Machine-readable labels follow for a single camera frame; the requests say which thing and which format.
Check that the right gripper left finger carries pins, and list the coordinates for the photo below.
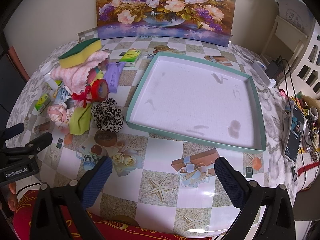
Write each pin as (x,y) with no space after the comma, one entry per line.
(48,222)

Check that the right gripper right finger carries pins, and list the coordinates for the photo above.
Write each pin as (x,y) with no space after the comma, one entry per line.
(277,221)

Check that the small green tissue pack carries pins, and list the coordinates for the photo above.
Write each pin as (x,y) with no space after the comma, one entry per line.
(42,103)

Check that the lime green cloth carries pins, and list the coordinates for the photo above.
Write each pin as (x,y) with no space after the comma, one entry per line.
(80,120)

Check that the light blue cloth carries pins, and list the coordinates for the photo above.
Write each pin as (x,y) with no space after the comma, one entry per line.
(63,96)

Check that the red white scrunchie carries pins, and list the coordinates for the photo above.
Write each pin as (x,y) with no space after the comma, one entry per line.
(84,98)

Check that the leopard print scrunchie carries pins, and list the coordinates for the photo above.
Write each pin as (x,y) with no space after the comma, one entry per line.
(107,116)

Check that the pink fluffy cloth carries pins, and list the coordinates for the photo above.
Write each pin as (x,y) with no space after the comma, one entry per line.
(75,78)

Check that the red tape roll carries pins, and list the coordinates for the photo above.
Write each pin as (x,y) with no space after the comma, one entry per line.
(99,90)

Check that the yellow green sponge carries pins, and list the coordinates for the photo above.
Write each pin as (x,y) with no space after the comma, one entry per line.
(79,53)

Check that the purple sachet pouch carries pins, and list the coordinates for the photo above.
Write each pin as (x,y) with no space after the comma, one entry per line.
(112,75)

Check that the person's hand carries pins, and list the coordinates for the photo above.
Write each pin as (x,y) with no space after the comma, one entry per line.
(9,193)

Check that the smartphone on stand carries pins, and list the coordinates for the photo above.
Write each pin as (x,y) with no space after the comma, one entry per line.
(294,133)

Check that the white plastic bottle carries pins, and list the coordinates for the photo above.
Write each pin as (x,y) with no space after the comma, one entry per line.
(45,71)

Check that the black power adapter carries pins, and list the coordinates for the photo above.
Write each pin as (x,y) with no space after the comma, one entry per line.
(274,69)

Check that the teal shallow cardboard tray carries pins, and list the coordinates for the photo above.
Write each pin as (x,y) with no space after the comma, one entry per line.
(195,100)

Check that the white power strip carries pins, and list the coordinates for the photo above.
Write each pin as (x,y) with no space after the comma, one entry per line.
(260,68)

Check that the floral painting canvas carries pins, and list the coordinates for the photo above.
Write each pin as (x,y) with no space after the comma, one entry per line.
(202,20)

